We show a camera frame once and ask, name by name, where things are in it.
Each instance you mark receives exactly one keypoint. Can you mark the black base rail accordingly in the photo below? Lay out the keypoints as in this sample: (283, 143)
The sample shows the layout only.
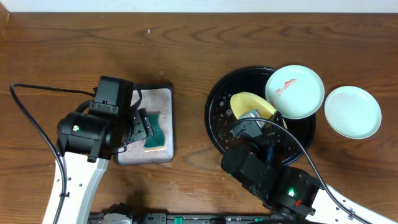
(124, 213)

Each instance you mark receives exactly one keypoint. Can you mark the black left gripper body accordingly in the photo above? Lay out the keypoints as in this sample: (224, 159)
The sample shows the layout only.
(140, 125)

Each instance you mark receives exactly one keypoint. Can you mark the yellow plate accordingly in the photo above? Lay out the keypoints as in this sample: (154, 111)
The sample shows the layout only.
(245, 101)

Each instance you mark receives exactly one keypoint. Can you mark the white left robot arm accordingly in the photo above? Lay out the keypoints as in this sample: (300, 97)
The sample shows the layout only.
(86, 144)

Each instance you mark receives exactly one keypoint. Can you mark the rectangular pink sponge tray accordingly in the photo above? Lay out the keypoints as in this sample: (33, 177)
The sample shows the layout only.
(156, 99)

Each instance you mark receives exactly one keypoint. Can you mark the mint green plate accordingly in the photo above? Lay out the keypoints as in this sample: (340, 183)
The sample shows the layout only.
(353, 112)
(295, 91)

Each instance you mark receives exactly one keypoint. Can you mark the round black tray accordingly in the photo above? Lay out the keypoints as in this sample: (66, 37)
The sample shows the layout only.
(218, 112)

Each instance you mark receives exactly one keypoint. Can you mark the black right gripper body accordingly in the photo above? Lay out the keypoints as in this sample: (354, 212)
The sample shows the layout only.
(242, 179)

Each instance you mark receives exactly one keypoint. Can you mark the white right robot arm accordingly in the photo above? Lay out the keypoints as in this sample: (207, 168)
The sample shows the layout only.
(289, 192)

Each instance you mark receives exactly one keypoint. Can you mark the green yellow sponge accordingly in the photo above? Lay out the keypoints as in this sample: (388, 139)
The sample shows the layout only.
(157, 140)

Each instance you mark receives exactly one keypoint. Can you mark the mint green plate front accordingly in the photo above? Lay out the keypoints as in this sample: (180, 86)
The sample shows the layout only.
(353, 112)

